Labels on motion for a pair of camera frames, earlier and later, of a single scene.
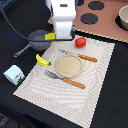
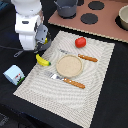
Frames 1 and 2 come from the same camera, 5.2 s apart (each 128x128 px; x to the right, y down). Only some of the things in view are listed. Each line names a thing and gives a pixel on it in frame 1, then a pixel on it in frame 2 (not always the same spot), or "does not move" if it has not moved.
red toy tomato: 80,42 does not move
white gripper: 63,25 to 25,27
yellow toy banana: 42,61 does not move
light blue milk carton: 14,74 does not move
